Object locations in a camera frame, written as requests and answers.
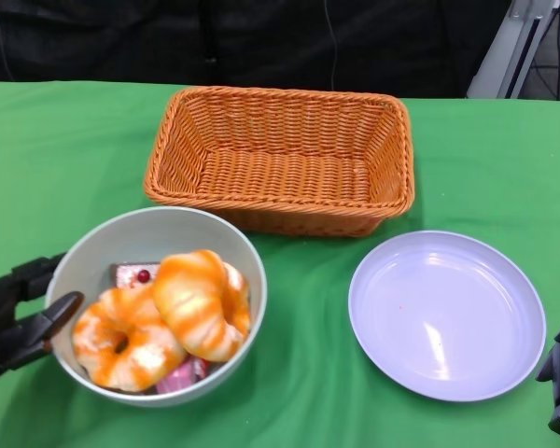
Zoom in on pale green bowl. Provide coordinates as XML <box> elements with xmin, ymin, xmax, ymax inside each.
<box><xmin>44</xmin><ymin>206</ymin><xmax>268</xmax><ymax>408</ymax></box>

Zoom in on orange ring doughnut bread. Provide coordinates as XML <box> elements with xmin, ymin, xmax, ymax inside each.
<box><xmin>72</xmin><ymin>285</ymin><xmax>192</xmax><ymax>392</ymax></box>

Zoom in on magenta pink cake with cherry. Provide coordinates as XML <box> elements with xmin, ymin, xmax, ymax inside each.
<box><xmin>156</xmin><ymin>357</ymin><xmax>211</xmax><ymax>394</ymax></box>

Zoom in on black backdrop curtain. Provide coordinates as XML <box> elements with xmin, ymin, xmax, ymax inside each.
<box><xmin>0</xmin><ymin>0</ymin><xmax>514</xmax><ymax>90</ymax></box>

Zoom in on orange wicker basket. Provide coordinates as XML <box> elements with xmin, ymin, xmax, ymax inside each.
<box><xmin>143</xmin><ymin>86</ymin><xmax>416</xmax><ymax>238</ymax></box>

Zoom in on twisted orange bread bun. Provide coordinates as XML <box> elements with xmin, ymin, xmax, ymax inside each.
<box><xmin>152</xmin><ymin>249</ymin><xmax>252</xmax><ymax>363</ymax></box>

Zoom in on chocolate cake with cherry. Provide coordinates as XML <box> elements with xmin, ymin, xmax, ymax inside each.
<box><xmin>109</xmin><ymin>262</ymin><xmax>162</xmax><ymax>290</ymax></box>

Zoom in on grey aluminium frame post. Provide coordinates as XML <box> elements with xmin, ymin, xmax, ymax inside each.
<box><xmin>466</xmin><ymin>0</ymin><xmax>560</xmax><ymax>99</ymax></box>

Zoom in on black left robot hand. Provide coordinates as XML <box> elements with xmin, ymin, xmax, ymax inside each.
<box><xmin>0</xmin><ymin>251</ymin><xmax>85</xmax><ymax>386</ymax></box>

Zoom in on lavender plate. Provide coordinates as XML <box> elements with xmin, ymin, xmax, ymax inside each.
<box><xmin>347</xmin><ymin>230</ymin><xmax>547</xmax><ymax>402</ymax></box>

